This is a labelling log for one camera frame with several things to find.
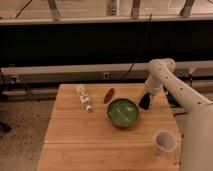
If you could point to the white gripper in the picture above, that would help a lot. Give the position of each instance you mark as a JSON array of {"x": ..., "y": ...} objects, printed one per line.
[{"x": 151, "y": 88}]

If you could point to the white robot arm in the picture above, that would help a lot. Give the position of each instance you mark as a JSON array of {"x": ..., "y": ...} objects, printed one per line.
[{"x": 197, "y": 144}]

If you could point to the blue object behind table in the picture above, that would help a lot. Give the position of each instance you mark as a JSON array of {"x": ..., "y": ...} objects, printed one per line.
[{"x": 171, "y": 100}]

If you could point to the brown sausage toy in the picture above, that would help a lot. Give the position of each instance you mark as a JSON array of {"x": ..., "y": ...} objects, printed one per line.
[{"x": 109, "y": 95}]

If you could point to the white paper cup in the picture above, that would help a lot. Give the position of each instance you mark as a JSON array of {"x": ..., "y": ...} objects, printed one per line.
[{"x": 164, "y": 142}]

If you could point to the green bowl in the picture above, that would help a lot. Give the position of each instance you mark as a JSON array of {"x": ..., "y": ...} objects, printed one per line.
[{"x": 122, "y": 112}]

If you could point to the clear plastic bottle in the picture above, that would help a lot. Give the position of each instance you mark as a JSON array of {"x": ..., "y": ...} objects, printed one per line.
[{"x": 84, "y": 97}]

